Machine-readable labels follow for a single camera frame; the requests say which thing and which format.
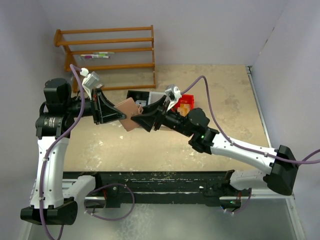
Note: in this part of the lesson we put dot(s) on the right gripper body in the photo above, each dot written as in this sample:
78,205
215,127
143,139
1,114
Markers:
162,112

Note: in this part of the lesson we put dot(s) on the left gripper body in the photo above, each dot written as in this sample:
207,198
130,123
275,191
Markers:
94,105

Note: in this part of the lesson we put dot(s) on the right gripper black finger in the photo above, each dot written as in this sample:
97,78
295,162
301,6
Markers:
154,106
147,121

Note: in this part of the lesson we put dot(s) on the pink leather card holder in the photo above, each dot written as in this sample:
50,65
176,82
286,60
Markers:
130,108

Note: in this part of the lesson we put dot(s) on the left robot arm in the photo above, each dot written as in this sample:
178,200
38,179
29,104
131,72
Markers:
57,195

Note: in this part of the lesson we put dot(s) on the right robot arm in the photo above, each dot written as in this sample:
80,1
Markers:
275,169

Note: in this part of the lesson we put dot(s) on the gold card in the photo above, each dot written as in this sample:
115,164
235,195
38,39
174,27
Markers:
184,109

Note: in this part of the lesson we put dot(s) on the white plastic bin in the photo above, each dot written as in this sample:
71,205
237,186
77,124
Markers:
155,96

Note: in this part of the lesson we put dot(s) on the black plastic bin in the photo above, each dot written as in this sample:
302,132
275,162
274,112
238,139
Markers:
139,97

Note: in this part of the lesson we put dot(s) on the red plastic bin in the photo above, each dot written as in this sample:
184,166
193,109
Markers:
186,99

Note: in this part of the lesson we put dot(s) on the pink marker pen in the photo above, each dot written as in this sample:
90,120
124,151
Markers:
96,56

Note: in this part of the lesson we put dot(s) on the green marker pen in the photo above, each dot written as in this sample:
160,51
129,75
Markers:
102,53

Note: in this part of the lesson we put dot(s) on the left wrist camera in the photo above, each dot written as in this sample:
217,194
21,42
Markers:
91,80

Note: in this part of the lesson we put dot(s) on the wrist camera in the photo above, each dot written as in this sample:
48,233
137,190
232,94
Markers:
174,94
91,80

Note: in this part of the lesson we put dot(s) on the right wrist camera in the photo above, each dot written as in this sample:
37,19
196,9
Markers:
174,94

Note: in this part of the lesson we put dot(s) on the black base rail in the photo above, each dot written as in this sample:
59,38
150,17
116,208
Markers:
209,188

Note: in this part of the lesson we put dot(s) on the aluminium table edge rail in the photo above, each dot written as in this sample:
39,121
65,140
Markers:
290,200

